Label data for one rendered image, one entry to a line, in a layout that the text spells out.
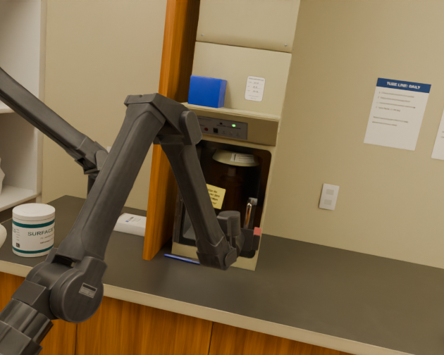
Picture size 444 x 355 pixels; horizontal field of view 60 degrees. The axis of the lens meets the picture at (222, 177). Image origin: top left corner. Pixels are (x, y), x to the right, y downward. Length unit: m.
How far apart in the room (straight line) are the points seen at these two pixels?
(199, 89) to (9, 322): 0.86
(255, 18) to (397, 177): 0.93
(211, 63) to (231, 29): 0.12
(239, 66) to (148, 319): 0.87
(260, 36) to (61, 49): 1.07
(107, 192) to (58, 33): 1.48
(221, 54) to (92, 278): 0.91
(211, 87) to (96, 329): 0.87
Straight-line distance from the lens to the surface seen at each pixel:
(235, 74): 1.33
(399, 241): 1.92
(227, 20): 1.36
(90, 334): 1.45
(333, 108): 1.76
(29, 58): 2.15
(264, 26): 1.34
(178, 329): 1.32
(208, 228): 0.93
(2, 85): 1.08
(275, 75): 1.32
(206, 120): 1.27
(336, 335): 1.24
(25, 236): 1.44
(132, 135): 0.72
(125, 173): 0.70
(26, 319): 0.64
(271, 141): 1.29
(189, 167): 0.84
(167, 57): 1.30
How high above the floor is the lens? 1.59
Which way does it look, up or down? 14 degrees down
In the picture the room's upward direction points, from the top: 8 degrees clockwise
